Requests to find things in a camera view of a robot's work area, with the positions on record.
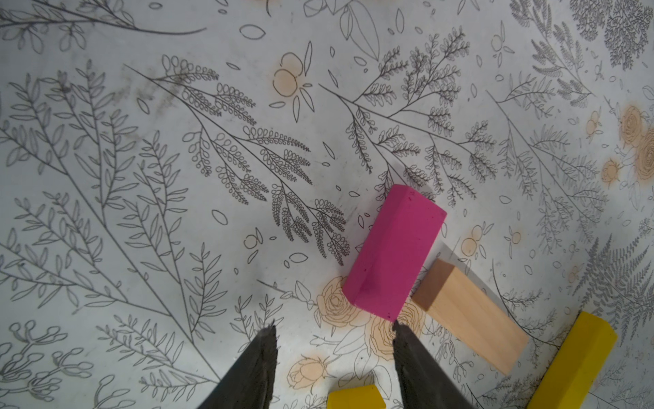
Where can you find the natural wood building block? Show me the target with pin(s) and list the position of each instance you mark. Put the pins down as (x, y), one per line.
(454, 301)

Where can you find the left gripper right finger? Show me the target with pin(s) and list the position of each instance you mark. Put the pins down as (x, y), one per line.
(423, 383)

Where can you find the yellow building block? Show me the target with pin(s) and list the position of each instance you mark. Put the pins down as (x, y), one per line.
(580, 359)
(364, 397)

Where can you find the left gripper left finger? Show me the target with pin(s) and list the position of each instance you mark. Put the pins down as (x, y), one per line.
(249, 383)

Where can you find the magenta building block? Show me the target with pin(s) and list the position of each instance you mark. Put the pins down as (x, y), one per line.
(394, 252)

